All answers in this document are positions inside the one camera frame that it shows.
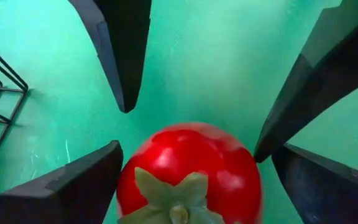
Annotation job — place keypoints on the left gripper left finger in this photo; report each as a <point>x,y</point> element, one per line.
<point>57,199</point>

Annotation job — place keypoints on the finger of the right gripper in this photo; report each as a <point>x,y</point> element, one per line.
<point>126,46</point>
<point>322,81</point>

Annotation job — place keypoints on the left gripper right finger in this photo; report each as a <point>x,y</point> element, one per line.
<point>331,193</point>

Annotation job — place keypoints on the red tomato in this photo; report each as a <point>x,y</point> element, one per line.
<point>197,155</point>

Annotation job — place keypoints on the green table mat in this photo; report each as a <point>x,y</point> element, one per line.
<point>197,62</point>

